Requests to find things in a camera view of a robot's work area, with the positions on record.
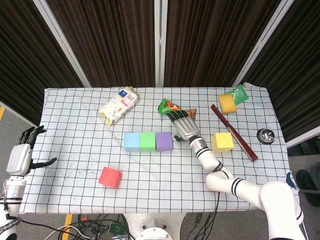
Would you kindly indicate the white black checkered tablecloth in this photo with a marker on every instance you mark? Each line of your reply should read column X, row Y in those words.
column 160, row 175

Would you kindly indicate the red foam cube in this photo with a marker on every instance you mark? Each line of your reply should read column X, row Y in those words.
column 110, row 177

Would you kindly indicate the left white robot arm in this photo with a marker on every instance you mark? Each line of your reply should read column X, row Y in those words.
column 13, row 190

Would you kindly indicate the white screen frame post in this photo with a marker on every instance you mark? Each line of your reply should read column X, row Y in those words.
column 303, row 138
column 262, row 42
column 160, row 37
column 62, row 45

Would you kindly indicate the yellow sponge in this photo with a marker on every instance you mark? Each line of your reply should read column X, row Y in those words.
column 227, row 104

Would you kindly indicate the dark red folded fan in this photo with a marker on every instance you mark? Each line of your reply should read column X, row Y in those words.
column 235, row 133

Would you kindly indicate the purple foam cube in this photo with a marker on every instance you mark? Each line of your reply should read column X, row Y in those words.
column 164, row 142

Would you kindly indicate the green circuit board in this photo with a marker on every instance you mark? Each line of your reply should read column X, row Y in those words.
column 117, row 228

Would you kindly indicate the dark brown screen panel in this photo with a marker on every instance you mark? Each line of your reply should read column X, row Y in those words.
column 107, row 42
column 300, row 75
column 20, row 50
column 215, row 42

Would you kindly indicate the small green packet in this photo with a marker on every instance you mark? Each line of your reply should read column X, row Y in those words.
column 240, row 93

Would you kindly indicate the blue foam cube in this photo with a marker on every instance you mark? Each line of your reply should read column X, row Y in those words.
column 132, row 142

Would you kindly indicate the silver bell black base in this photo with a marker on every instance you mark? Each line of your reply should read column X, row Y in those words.
column 265, row 136

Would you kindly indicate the white cracker package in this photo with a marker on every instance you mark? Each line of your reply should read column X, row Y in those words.
column 117, row 107

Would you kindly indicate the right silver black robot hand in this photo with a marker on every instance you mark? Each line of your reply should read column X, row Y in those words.
column 187, row 128

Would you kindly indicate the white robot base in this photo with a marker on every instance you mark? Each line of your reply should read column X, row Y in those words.
column 155, row 225

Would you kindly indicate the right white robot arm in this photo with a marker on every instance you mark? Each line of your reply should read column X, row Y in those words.
column 250, row 187

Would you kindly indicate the black shoe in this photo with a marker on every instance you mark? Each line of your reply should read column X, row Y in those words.
column 306, row 180

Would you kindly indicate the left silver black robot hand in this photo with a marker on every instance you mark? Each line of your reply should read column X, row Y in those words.
column 18, row 160

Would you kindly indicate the green snack bag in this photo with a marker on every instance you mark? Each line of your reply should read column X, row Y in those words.
column 167, row 106

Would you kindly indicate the green foam cube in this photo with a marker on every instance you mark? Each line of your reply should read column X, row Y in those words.
column 148, row 142

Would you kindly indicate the yellow foam cube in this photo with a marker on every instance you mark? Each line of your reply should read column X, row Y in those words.
column 222, row 142

